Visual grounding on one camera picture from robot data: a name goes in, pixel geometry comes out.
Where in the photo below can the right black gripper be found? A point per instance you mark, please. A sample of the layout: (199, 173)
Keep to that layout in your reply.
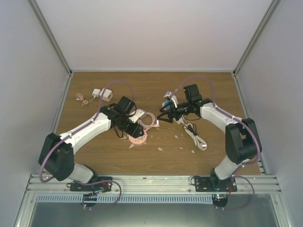
(169, 113)

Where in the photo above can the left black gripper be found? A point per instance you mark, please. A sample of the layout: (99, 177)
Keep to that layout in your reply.
(134, 132)

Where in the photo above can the pink round power socket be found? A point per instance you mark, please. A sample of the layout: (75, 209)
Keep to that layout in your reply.
(138, 141)

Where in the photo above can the white cube socket tiger sticker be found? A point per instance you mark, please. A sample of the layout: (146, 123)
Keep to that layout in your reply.
(107, 95)

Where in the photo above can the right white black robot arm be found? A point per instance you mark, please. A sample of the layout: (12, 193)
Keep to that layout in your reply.
(242, 143)

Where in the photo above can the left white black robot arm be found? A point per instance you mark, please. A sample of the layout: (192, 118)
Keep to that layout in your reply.
(58, 151)

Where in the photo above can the blue plug adapter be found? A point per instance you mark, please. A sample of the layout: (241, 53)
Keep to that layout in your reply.
(166, 105)

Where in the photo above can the white power strip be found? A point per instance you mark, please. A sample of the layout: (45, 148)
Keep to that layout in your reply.
(180, 121)

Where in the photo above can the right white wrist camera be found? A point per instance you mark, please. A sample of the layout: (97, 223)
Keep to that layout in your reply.
(171, 97)

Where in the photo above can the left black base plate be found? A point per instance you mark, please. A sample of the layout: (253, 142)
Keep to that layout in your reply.
(95, 185)

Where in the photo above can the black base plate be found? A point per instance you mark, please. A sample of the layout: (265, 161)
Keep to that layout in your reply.
(95, 185)
(210, 184)

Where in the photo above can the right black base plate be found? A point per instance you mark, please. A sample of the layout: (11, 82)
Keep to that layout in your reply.
(210, 184)

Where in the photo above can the aluminium front rail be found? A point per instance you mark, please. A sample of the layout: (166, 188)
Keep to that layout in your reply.
(162, 184)

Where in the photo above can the right aluminium corner post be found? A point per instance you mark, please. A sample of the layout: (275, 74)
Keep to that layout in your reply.
(264, 21)

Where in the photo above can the aluminium corner post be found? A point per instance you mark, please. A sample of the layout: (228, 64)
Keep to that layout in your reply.
(38, 13)
(264, 21)

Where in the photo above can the left aluminium corner post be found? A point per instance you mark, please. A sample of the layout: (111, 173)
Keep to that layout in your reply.
(38, 13)

